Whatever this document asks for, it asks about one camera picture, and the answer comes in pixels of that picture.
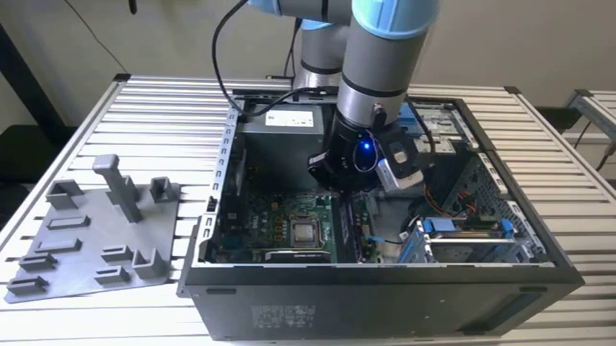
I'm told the hard disk in blue carrier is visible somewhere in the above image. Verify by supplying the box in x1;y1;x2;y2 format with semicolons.
397;216;528;264

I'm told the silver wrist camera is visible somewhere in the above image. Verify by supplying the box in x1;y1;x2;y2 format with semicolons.
373;158;425;190

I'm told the green motherboard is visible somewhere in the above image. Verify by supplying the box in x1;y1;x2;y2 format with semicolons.
219;190;381;264

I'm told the orange red wire bundle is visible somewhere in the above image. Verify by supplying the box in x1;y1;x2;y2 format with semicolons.
456;190;480;219

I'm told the grey optical drive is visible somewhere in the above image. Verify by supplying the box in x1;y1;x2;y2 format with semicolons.
408;102;483;156

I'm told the black slanted pole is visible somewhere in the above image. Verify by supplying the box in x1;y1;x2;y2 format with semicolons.
0;21;67;145

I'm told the black bulky object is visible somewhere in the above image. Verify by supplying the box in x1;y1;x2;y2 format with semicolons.
0;124;67;190

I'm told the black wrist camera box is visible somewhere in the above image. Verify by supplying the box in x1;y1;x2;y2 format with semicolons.
377;125;421;170

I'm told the grey power supply unit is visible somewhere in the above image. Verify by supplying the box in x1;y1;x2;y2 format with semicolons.
240;104;338;194

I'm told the CPU socket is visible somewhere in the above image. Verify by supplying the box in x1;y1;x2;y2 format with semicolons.
281;212;325;250

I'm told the grey parts rack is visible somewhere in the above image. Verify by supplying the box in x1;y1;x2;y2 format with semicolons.
3;154;183;303

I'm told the black PC case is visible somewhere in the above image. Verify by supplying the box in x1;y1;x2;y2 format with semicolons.
175;88;587;342

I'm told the black graphics card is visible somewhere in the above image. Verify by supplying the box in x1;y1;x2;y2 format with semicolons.
262;249;334;265

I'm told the silver CPU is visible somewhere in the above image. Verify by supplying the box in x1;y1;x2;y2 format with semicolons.
292;223;318;243

